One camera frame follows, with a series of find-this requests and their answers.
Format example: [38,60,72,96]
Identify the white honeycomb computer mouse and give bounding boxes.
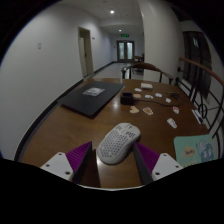
[96,122,142,165]

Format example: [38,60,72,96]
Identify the small black box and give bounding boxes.
[120,92,135,107]

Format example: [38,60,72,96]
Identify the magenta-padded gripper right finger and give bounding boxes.
[132,141,184,186]

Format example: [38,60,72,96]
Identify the black closed laptop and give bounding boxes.
[58,80,126,118]

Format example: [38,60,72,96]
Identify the black railing with wooden handrail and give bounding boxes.
[174,55,224,148]

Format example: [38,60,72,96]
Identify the white side door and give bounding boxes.
[77,26,96,80]

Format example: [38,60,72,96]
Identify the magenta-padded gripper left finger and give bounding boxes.
[39,141,101,188]

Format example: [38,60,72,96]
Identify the brown wooden chair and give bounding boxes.
[120,62,175,85]

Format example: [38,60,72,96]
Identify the dark framed window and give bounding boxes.
[181,30,213,100]

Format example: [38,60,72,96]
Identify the glass double door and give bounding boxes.
[116,40,136,63]

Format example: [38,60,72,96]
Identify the small white box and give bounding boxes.
[140,82,154,90]

